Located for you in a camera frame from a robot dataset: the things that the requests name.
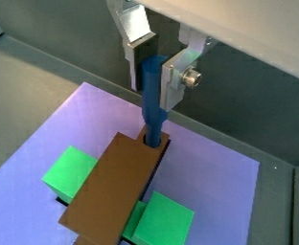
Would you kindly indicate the brown L-shaped block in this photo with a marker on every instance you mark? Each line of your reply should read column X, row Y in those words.
column 102, row 204

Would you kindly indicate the green U-shaped block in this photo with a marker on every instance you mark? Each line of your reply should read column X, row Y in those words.
column 157, row 223

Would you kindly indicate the blue hexagonal peg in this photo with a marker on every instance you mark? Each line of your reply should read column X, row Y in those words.
column 152, row 113

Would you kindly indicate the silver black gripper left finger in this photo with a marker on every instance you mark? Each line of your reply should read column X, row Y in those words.
column 138, row 39

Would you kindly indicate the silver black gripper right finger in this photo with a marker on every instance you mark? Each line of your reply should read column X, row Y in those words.
column 178, row 74

